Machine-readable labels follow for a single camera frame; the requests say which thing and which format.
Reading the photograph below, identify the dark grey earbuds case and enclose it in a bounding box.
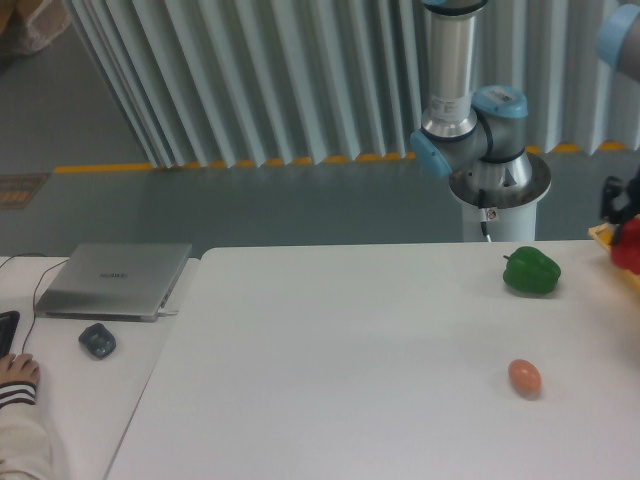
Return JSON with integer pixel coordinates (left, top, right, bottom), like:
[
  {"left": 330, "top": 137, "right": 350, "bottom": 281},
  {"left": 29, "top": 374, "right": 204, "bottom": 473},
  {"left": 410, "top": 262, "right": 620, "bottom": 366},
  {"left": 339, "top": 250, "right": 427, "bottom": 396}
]
[{"left": 78, "top": 323, "right": 117, "bottom": 360}]

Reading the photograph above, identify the black laptop cable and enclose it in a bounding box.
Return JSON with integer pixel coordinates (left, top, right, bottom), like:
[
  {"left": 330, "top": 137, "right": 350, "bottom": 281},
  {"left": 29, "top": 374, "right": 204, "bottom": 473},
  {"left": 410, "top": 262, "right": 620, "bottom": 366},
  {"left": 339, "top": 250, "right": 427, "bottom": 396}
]
[{"left": 0, "top": 252, "right": 71, "bottom": 357}]

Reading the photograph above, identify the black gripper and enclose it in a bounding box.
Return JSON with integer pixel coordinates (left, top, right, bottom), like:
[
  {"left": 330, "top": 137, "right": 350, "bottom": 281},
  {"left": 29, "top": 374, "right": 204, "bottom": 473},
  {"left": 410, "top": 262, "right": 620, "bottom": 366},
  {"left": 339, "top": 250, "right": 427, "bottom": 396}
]
[{"left": 600, "top": 171, "right": 640, "bottom": 225}]

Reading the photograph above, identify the black keyboard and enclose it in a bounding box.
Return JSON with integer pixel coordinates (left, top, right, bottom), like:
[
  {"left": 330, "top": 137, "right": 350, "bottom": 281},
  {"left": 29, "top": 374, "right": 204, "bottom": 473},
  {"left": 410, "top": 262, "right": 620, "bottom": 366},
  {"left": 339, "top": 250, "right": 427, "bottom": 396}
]
[{"left": 0, "top": 311, "right": 20, "bottom": 358}]

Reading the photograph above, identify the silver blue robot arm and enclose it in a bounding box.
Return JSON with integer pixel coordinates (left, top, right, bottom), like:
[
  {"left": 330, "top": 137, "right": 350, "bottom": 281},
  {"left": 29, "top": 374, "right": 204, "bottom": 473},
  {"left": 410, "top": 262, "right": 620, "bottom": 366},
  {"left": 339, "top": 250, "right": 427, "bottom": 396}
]
[{"left": 410, "top": 1, "right": 639, "bottom": 241}]

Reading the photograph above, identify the black white robot base cable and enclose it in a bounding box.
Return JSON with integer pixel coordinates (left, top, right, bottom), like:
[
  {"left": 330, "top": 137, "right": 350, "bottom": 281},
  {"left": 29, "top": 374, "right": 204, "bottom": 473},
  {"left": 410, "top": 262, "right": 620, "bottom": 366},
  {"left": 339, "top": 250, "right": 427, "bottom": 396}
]
[{"left": 477, "top": 188, "right": 494, "bottom": 244}]

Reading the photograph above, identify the brown egg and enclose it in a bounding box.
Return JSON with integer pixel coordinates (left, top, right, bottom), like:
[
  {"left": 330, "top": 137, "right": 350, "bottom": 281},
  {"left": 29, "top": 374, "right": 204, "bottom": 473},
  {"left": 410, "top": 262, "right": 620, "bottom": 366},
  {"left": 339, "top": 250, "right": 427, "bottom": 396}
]
[{"left": 508, "top": 359, "right": 542, "bottom": 398}]

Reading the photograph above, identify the person's hand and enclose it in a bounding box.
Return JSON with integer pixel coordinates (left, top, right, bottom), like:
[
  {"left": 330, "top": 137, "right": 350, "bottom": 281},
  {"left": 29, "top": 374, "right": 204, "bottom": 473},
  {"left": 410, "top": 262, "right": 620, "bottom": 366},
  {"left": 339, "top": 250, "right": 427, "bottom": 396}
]
[{"left": 0, "top": 354, "right": 40, "bottom": 386}]

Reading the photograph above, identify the white folding partition screen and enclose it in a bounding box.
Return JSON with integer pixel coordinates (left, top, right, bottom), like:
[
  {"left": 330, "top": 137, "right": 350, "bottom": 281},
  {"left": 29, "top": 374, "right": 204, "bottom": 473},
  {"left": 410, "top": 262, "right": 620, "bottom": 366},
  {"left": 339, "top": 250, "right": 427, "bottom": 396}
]
[{"left": 66, "top": 1, "right": 639, "bottom": 167}]

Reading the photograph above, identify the silver closed laptop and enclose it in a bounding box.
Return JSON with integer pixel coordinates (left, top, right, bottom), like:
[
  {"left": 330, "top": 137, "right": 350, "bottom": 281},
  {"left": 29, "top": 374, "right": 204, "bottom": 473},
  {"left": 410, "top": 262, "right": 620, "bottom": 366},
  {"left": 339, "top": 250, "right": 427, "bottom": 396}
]
[{"left": 34, "top": 243, "right": 192, "bottom": 322}]

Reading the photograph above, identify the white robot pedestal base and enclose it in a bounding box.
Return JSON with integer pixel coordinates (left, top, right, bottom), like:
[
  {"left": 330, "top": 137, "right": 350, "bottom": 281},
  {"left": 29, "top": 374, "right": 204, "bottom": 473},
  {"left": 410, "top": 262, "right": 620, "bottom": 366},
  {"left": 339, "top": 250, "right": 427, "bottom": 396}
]
[{"left": 449, "top": 152, "right": 551, "bottom": 242}]

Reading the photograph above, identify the green bell pepper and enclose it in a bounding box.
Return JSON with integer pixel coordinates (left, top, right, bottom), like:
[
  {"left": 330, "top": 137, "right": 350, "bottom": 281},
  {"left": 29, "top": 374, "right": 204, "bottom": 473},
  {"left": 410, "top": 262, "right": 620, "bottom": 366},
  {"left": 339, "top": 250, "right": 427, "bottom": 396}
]
[{"left": 502, "top": 246, "right": 561, "bottom": 295}]

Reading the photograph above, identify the red bell pepper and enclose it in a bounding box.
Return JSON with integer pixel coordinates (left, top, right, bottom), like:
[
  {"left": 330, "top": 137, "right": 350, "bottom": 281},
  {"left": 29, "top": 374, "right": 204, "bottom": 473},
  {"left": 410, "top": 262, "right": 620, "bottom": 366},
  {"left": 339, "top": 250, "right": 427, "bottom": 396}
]
[{"left": 611, "top": 217, "right": 640, "bottom": 275}]

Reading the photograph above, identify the white striped sleeve forearm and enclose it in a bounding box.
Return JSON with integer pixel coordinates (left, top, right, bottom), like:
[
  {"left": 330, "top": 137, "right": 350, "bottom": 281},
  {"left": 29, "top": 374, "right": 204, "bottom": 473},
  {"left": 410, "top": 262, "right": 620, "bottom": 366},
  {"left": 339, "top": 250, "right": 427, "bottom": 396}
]
[{"left": 1, "top": 381, "right": 56, "bottom": 479}]

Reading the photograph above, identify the yellow plastic basket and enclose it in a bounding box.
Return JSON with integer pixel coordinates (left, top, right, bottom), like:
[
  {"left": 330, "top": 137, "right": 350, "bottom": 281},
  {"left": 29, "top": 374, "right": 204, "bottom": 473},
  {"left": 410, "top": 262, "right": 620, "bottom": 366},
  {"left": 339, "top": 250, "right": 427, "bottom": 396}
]
[{"left": 588, "top": 223, "right": 639, "bottom": 291}]

